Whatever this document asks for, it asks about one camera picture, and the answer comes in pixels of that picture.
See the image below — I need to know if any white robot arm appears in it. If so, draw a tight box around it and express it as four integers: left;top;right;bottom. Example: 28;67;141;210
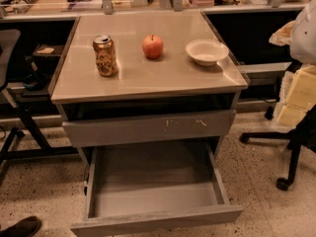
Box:
269;0;316;132

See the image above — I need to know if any orange soda can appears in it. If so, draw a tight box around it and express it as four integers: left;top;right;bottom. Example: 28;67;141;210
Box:
93;35;118;77

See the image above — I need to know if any closed top drawer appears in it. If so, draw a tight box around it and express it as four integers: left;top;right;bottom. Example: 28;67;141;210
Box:
62;110;236;147

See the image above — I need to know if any open middle drawer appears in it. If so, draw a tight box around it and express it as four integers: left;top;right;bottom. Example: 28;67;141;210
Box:
71;140;243;237

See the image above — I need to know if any white bowl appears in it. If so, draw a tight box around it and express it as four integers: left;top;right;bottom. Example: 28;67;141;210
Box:
186;39;229;66

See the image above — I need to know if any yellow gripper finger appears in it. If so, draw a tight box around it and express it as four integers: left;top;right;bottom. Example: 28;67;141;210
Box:
285;64;316;111
276;104;306;127

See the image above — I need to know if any black office chair right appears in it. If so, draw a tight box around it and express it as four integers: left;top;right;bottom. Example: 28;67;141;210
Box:
239;106;316;191

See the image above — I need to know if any dark shoe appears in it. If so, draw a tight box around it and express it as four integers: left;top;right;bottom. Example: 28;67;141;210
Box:
0;216;41;237

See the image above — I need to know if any grey drawer cabinet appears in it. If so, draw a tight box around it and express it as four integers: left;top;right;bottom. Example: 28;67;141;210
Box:
47;11;250;237

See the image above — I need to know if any red apple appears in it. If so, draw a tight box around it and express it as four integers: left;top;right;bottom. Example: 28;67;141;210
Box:
142;35;164;59

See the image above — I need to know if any black chair left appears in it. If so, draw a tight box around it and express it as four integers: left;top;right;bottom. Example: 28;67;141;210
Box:
0;30;24;165

